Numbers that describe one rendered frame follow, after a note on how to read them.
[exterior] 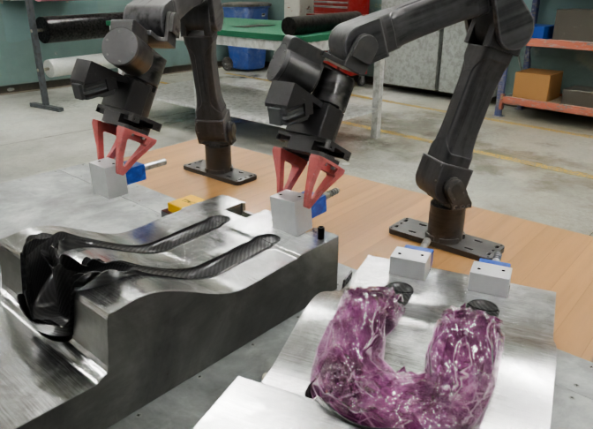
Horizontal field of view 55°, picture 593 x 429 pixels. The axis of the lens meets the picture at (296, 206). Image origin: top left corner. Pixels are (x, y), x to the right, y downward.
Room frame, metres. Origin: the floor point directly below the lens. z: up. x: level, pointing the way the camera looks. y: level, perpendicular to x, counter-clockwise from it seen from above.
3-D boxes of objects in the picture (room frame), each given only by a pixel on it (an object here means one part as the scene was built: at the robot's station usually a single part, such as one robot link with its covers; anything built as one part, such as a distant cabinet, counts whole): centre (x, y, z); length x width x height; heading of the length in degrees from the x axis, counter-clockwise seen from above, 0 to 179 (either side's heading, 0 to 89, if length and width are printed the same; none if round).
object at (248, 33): (5.04, 0.50, 0.51); 2.40 x 1.13 x 1.02; 48
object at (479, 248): (0.93, -0.27, 0.84); 0.20 x 0.07 x 0.08; 50
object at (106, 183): (0.92, 0.28, 0.94); 0.13 x 0.05 x 0.05; 138
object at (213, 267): (0.66, 0.18, 0.92); 0.35 x 0.16 x 0.09; 138
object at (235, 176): (1.32, 0.19, 0.84); 0.20 x 0.07 x 0.08; 50
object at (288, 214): (0.82, -0.02, 0.92); 0.13 x 0.05 x 0.05; 138
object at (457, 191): (0.92, -0.26, 0.90); 0.09 x 0.06 x 0.06; 18
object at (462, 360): (0.49, -0.12, 0.90); 0.26 x 0.18 x 0.08; 155
